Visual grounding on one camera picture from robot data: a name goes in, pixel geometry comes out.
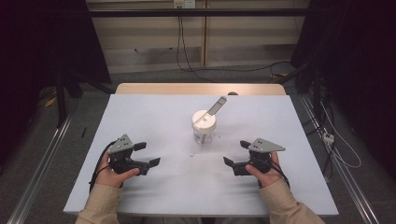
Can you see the aluminium floor rail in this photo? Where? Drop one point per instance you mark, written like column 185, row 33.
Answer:
column 351, row 186
column 40, row 169

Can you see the white board sheet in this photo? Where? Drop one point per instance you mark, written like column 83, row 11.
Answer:
column 155, row 124

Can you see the person's right hand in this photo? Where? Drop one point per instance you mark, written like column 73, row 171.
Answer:
column 267, row 178

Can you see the white wall socket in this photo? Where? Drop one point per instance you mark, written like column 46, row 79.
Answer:
column 184, row 3

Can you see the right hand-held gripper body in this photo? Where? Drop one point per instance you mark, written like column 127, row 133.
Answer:
column 264, row 145

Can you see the black curtain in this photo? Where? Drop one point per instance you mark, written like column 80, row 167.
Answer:
column 358, row 62
column 37, row 46

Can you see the dark round table fitting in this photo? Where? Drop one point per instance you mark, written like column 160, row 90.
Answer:
column 232, row 93

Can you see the person's left hand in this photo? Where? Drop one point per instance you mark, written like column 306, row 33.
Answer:
column 110, row 177

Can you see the yellow floor tape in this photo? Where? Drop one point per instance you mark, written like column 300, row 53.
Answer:
column 280, row 75
column 50, row 101

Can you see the black metal stand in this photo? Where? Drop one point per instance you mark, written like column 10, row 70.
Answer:
column 60, row 105

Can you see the wooden table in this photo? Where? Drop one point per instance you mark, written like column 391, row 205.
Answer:
column 171, row 88

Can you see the black horizontal frame bar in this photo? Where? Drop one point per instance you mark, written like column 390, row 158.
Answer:
column 199, row 12

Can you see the small black floor object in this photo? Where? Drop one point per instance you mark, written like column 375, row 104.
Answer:
column 83, row 132

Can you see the white power strip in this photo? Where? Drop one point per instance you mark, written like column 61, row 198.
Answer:
column 328, row 137

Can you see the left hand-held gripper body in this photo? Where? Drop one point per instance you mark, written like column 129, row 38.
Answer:
column 123, row 144

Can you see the clear plastic jar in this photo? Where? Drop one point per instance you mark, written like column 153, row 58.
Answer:
column 202, row 137

